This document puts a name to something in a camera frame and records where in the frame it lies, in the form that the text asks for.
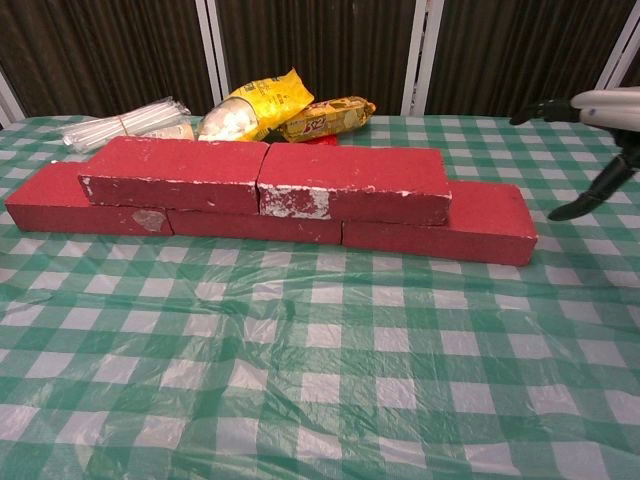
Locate cream mayonnaise bottle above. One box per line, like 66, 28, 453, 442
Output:
142, 123, 195, 141

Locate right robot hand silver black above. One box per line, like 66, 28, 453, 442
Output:
509, 85, 640, 222

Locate red foam brick white-scuffed edges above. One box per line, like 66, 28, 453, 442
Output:
78, 135, 271, 217

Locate red foam brick white chipped corner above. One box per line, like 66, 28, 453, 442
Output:
255, 142, 454, 227

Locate dark brown partition screen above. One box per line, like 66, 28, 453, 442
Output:
0, 0, 216, 119
214, 0, 426, 117
424, 0, 636, 119
612, 49, 640, 91

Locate yellow snack bag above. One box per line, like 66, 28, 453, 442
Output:
194, 68, 315, 144

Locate bundle of clear straws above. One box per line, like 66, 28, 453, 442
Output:
57, 95, 192, 154

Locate red foam brick grey patch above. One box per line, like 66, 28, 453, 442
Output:
4, 160, 175, 236

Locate yellow biscuit packet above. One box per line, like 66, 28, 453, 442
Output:
276, 95, 377, 145

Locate green white checked tablecloth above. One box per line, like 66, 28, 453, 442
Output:
0, 114, 640, 480

